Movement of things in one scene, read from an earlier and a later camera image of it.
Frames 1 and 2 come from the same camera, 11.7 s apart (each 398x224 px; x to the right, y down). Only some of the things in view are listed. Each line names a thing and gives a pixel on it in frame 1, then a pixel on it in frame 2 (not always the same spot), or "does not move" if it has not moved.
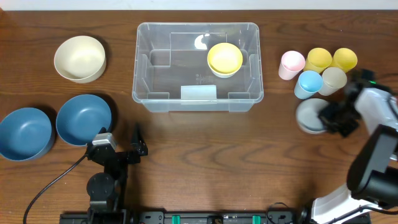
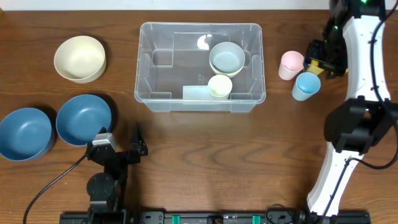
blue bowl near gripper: (80, 117) does not move
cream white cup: (292, 62) does not move
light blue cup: (309, 83) does not move
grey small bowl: (307, 116) -> (227, 56)
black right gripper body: (339, 117) -> (325, 64)
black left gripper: (118, 156) does not move
